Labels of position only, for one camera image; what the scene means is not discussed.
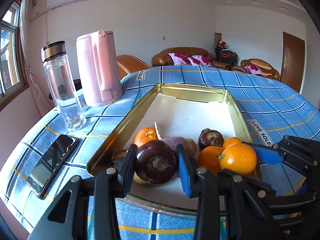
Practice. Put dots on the mandarin orange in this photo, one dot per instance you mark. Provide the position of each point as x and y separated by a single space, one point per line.
232 142
237 158
210 157
145 137

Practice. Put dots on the brown wooden door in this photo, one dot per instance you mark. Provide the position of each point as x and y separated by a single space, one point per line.
292 62

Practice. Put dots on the black smartphone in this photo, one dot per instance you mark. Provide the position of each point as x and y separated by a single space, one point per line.
52 165

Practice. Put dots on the clear glass water bottle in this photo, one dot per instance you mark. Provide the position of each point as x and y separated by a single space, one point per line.
62 80

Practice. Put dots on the small yellow-brown jujube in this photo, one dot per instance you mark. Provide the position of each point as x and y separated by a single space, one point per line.
140 179

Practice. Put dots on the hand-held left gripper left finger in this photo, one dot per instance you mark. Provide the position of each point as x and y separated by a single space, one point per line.
126 175

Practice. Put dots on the tall patterned vase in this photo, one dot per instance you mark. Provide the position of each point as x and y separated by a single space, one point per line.
218 36

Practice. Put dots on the blue checked tablecloth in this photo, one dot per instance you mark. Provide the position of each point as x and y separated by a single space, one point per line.
275 105

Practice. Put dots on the small pale green jujube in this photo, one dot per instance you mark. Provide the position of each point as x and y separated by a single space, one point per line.
191 145

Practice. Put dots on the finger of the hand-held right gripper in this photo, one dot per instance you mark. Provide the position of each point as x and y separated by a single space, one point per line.
265 191
270 156

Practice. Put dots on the purple onion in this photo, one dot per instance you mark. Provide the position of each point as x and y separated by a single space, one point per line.
175 142

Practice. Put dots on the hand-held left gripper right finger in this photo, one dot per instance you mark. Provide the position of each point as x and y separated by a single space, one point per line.
185 177

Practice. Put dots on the gold rectangular tin box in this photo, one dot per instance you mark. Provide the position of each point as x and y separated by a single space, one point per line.
195 110

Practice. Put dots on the brown leather armchair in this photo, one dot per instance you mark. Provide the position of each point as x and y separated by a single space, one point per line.
267 66
132 65

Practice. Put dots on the stack of dark chairs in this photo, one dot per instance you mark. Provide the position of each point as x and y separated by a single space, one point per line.
225 55

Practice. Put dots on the red doll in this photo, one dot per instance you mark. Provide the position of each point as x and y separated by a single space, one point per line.
222 43

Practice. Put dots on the pink electric kettle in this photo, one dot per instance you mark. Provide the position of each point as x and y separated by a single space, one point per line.
95 67

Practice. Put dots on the window with white frame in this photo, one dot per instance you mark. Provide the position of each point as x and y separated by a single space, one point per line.
10 55

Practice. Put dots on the brown leather three-seat sofa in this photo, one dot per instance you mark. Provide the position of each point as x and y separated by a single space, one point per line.
162 58

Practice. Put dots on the white red floral cushion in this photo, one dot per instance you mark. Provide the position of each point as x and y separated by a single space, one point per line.
178 58
200 60
253 69

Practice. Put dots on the pale pink curtain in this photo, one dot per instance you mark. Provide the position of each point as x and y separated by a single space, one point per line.
27 30

